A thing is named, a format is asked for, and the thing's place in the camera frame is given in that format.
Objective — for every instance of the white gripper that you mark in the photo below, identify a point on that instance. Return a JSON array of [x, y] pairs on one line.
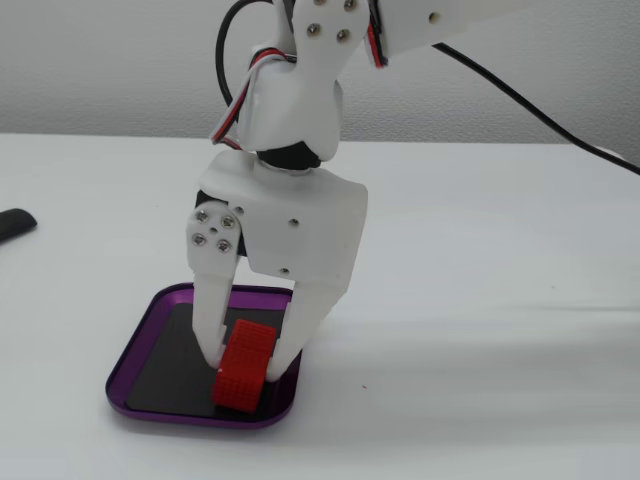
[[305, 225]]

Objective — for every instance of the red textured block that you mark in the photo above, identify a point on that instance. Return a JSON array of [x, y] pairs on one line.
[[240, 380]]

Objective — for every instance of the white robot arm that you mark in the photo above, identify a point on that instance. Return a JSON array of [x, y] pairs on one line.
[[295, 100]]

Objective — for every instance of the purple metal tray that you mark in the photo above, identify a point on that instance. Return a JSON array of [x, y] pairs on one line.
[[145, 340]]

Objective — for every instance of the black foam-covered object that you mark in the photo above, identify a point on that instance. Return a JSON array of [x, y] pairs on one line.
[[17, 223]]

